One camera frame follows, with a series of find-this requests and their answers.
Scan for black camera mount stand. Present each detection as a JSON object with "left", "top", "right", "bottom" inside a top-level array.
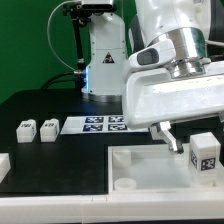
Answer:
[{"left": 62, "top": 2, "right": 93, "bottom": 90}]

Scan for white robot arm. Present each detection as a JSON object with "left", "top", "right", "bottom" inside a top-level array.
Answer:
[{"left": 81, "top": 0, "right": 224, "bottom": 153}]

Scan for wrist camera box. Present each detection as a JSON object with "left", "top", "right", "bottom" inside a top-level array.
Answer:
[{"left": 128, "top": 39, "right": 176, "bottom": 72}]

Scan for grey cable loop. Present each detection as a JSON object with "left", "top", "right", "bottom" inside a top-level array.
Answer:
[{"left": 46, "top": 0, "right": 81, "bottom": 73}]

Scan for black cables at base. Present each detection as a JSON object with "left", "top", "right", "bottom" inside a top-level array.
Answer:
[{"left": 40, "top": 71, "right": 84, "bottom": 90}]

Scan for white U-shaped fence wall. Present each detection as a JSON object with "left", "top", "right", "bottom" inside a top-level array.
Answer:
[{"left": 0, "top": 153, "right": 224, "bottom": 224}]

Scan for paper sheet with markers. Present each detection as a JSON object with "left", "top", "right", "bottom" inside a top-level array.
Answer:
[{"left": 61, "top": 115, "right": 147, "bottom": 135}]

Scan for white square tabletop part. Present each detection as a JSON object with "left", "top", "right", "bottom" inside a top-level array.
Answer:
[{"left": 108, "top": 144, "right": 224, "bottom": 192}]

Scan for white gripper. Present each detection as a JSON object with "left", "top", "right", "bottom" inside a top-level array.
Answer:
[{"left": 122, "top": 61, "right": 224, "bottom": 154}]

